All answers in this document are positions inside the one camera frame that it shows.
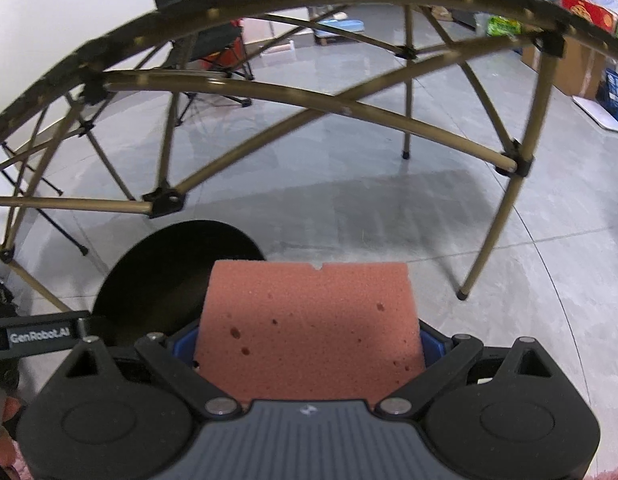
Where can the green plastic bag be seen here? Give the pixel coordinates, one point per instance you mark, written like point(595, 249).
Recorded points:
point(504, 26)

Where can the pink sponge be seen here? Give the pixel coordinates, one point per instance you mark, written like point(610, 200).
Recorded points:
point(309, 330)

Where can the blue plastic crate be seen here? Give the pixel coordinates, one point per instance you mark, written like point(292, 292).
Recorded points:
point(616, 92)

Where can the black folding chair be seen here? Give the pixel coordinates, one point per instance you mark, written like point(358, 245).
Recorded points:
point(214, 45)

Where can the pink fluffy rug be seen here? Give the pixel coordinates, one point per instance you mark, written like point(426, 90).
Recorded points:
point(4, 455)

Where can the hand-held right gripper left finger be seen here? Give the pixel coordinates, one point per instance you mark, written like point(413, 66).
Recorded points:
point(184, 347)

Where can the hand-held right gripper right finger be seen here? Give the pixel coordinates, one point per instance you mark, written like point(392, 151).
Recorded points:
point(431, 349)

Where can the tan folding table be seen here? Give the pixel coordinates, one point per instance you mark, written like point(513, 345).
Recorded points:
point(162, 201)

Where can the black round bin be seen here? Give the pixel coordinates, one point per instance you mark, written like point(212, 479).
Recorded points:
point(164, 270)

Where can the black tripod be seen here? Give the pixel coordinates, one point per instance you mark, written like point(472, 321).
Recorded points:
point(69, 237)

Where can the brown cardboard box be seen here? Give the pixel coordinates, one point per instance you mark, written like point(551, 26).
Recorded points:
point(574, 70)

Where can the red box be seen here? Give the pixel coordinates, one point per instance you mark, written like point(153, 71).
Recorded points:
point(589, 12)

